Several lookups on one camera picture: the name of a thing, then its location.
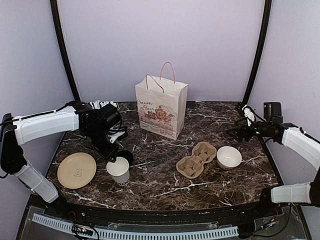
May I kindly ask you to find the white ceramic bowl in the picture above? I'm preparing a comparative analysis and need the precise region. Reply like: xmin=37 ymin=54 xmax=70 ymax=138
xmin=216 ymin=146 xmax=243 ymax=171

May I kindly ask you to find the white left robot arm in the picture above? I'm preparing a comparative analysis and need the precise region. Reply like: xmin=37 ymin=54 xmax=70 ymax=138
xmin=0 ymin=100 xmax=128 ymax=218

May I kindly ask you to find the black left frame post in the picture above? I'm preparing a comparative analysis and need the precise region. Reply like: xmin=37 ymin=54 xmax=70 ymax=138
xmin=50 ymin=0 xmax=81 ymax=101

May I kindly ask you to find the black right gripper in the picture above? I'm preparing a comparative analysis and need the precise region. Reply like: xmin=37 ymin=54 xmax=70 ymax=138
xmin=226 ymin=117 xmax=272 ymax=143

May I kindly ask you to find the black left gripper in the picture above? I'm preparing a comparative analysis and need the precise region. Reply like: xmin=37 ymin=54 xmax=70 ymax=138
xmin=84 ymin=126 xmax=120 ymax=163

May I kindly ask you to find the black frame post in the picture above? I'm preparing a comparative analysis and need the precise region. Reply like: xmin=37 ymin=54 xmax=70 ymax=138
xmin=242 ymin=0 xmax=272 ymax=105
xmin=50 ymin=0 xmax=81 ymax=101

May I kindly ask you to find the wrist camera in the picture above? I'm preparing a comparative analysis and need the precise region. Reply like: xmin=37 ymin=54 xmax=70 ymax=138
xmin=107 ymin=126 xmax=128 ymax=144
xmin=234 ymin=103 xmax=256 ymax=127

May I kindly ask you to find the white cream bear paper bag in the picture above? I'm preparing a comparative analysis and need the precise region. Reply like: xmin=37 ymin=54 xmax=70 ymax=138
xmin=135 ymin=68 xmax=188 ymax=140

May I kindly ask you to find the white slotted cable duct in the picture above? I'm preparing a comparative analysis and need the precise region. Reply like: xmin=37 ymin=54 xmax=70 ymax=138
xmin=31 ymin=213 xmax=239 ymax=240

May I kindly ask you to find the white paper coffee cup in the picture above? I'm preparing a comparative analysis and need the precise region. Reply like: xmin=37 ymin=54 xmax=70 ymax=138
xmin=106 ymin=156 xmax=130 ymax=186

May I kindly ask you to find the black front table rail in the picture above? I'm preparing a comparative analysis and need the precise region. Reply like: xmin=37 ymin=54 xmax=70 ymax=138
xmin=21 ymin=193 xmax=301 ymax=232

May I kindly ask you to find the beige round plate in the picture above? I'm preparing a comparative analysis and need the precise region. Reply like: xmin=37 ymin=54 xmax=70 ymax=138
xmin=57 ymin=152 xmax=97 ymax=189

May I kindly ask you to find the white wrapped straws bundle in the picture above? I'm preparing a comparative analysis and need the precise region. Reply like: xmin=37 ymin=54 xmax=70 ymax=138
xmin=89 ymin=100 xmax=118 ymax=109

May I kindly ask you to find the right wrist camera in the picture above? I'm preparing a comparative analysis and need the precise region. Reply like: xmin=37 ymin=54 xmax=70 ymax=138
xmin=234 ymin=103 xmax=256 ymax=127

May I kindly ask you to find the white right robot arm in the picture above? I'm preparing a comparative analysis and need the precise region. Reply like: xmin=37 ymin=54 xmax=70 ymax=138
xmin=226 ymin=102 xmax=320 ymax=217

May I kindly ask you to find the black right frame post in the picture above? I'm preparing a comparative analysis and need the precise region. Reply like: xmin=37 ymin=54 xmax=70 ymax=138
xmin=242 ymin=0 xmax=272 ymax=105

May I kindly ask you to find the black plastic cup lid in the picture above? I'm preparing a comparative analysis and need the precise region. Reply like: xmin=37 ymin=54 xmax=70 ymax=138
xmin=117 ymin=150 xmax=134 ymax=166

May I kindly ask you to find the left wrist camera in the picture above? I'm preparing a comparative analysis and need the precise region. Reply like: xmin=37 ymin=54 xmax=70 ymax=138
xmin=107 ymin=126 xmax=128 ymax=144

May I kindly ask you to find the brown pulp cup carrier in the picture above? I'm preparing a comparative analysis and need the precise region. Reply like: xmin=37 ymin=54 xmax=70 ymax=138
xmin=176 ymin=141 xmax=217 ymax=179

